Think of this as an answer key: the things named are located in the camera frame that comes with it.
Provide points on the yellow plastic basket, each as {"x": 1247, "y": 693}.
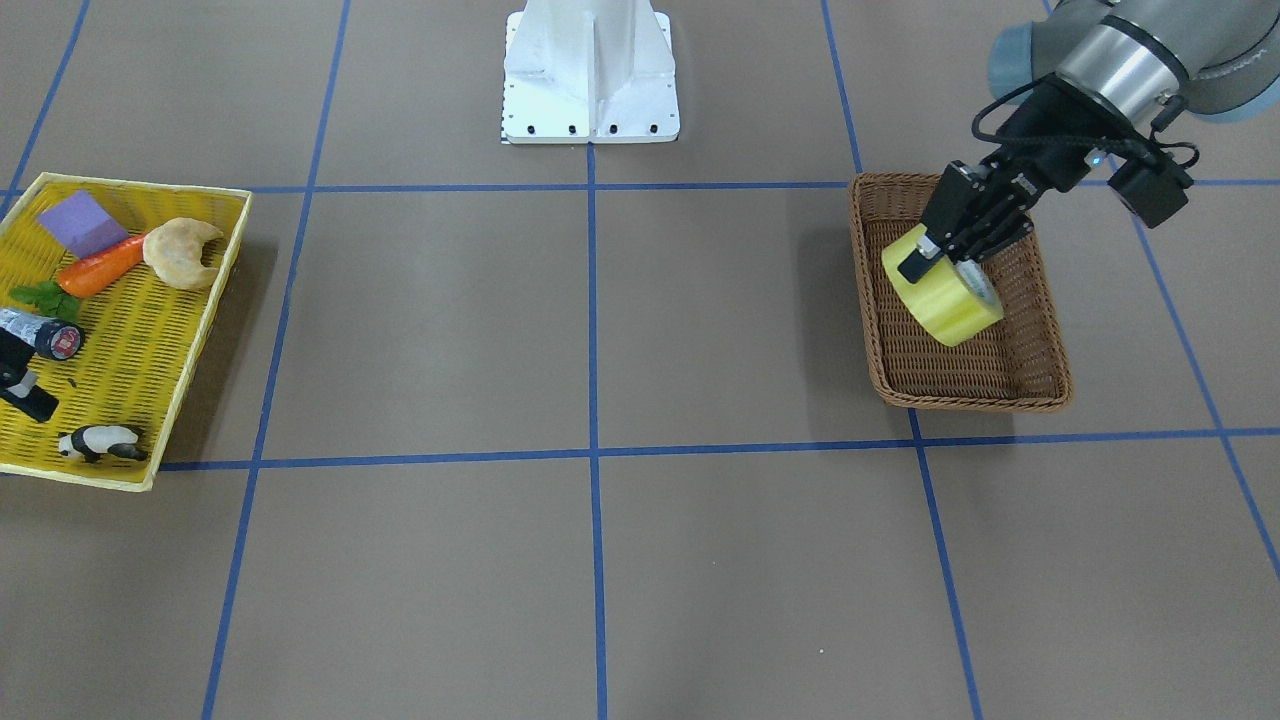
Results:
{"x": 144, "y": 338}

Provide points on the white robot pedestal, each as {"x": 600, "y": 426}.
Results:
{"x": 589, "y": 72}

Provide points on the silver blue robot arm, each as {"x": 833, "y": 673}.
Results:
{"x": 1097, "y": 79}

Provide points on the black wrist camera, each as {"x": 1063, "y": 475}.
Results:
{"x": 1153, "y": 191}

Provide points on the toy croissant bread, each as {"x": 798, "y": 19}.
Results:
{"x": 175, "y": 253}

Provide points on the brown wicker basket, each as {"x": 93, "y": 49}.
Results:
{"x": 1019, "y": 365}

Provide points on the purple foam block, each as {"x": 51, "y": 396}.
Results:
{"x": 82, "y": 226}

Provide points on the yellow tape roll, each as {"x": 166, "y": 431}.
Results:
{"x": 952, "y": 303}

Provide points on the toy panda figure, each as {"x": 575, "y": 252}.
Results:
{"x": 92, "y": 443}

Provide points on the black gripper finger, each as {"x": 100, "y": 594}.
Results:
{"x": 919, "y": 256}
{"x": 972, "y": 248}

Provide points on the toy carrot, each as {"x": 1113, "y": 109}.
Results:
{"x": 61, "y": 296}

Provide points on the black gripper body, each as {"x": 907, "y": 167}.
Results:
{"x": 1040, "y": 125}

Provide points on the black battery can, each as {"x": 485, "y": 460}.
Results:
{"x": 49, "y": 337}

